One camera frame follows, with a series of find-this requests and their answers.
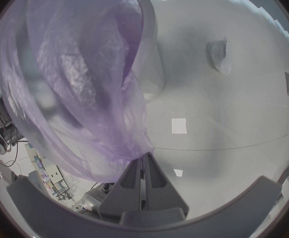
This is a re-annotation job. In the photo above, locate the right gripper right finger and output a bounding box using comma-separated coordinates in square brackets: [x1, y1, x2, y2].
[145, 152, 189, 220]

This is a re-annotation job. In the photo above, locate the purple plastic bag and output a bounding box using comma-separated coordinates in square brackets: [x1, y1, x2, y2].
[0, 0, 156, 183]

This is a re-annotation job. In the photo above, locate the black cable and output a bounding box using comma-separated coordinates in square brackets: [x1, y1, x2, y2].
[0, 138, 20, 168]

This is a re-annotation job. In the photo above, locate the white trash bin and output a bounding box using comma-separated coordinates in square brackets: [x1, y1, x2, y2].
[134, 0, 167, 102]

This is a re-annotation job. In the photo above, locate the white paper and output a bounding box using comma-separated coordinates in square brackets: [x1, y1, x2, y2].
[207, 36, 232, 75]

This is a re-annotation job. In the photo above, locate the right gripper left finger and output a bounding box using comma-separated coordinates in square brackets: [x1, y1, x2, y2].
[98, 158, 142, 224]

